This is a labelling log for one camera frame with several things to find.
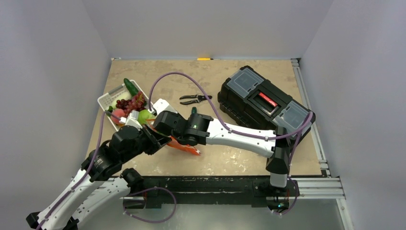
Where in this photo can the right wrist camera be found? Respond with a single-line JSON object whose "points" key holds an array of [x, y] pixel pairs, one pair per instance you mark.
{"points": [[162, 105]]}

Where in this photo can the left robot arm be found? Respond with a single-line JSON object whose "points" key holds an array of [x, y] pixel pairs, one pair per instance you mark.
{"points": [[100, 180]]}

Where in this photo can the clear zip top bag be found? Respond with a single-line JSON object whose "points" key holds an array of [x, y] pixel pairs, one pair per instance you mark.
{"points": [[151, 126]]}

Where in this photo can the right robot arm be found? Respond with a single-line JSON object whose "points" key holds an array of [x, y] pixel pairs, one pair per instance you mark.
{"points": [[206, 130]]}

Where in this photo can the black pliers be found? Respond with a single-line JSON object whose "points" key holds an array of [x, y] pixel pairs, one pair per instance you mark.
{"points": [[193, 99]]}

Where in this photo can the purple toy grapes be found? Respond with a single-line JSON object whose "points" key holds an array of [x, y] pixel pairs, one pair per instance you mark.
{"points": [[136, 103]]}

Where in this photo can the white plastic basket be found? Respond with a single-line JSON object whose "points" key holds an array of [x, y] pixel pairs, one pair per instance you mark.
{"points": [[108, 100]]}

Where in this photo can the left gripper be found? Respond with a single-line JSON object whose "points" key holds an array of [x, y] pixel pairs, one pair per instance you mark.
{"points": [[156, 139]]}

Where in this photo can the black plastic toolbox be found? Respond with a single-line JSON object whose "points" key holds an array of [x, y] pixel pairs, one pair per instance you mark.
{"points": [[252, 101]]}

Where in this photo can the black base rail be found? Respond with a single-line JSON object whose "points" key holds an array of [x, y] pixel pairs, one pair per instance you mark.
{"points": [[255, 191]]}

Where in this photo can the green toy cucumber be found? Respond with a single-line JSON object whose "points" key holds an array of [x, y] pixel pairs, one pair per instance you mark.
{"points": [[132, 89]]}

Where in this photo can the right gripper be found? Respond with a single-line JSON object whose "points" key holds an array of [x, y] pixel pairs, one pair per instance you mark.
{"points": [[157, 123]]}

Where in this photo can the toy peach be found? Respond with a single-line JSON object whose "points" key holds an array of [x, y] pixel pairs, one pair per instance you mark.
{"points": [[116, 115]]}

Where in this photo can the orange toy carrot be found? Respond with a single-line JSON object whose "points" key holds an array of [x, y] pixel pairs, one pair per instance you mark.
{"points": [[186, 148]]}

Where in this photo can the green toy cabbage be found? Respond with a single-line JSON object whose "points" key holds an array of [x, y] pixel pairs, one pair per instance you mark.
{"points": [[145, 117]]}

